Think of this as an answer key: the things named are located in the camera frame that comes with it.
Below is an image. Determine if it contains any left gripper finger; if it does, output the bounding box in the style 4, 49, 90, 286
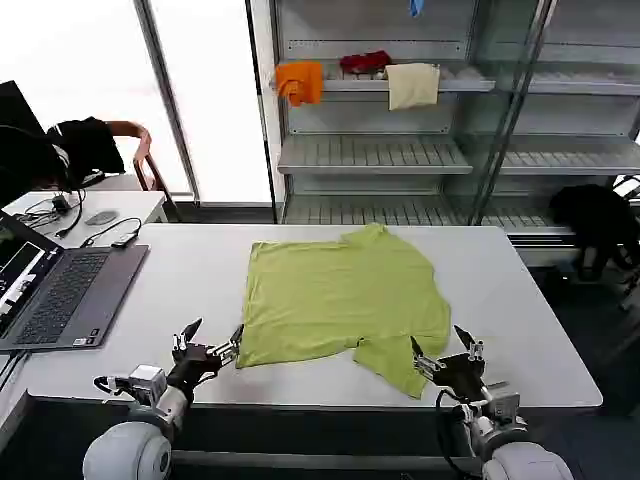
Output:
209, 324, 246, 363
172, 317, 204, 352

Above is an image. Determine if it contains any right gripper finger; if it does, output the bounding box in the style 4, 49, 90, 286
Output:
409, 335, 443, 377
452, 324, 486, 363

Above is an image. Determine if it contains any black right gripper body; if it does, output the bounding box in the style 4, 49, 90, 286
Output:
428, 351, 491, 402

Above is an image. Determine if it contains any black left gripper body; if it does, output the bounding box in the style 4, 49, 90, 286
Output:
166, 342, 222, 391

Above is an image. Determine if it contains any green t-shirt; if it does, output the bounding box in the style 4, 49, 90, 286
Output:
234, 222, 453, 401

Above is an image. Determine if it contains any dark grey open laptop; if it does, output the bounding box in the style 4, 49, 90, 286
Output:
0, 209, 151, 352

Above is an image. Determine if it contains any white side desk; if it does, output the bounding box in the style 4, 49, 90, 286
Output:
0, 188, 168, 237

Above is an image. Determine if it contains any brown wooden chair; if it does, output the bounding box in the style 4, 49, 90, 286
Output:
108, 120, 177, 209

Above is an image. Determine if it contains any black garment on chair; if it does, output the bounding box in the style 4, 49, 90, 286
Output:
46, 117, 127, 184

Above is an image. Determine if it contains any grey metal shelf rack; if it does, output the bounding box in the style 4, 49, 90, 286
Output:
246, 0, 640, 254

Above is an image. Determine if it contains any black computer monitor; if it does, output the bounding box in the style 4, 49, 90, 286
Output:
0, 79, 47, 146

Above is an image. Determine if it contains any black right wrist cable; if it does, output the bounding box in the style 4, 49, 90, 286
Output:
434, 387, 474, 480

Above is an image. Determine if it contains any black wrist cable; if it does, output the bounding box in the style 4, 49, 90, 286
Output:
434, 387, 474, 480
93, 374, 134, 397

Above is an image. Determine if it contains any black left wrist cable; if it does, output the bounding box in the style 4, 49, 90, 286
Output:
93, 374, 134, 397

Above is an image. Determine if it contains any black laptop dongle cable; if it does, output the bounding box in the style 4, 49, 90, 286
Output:
81, 216, 144, 249

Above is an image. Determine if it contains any black power adapter cable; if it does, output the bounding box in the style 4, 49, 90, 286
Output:
13, 191, 85, 240

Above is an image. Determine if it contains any black metal frame stand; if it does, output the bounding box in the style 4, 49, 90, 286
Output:
610, 173, 640, 207

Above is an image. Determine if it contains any grey window frame post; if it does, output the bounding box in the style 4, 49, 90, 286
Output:
133, 0, 202, 207

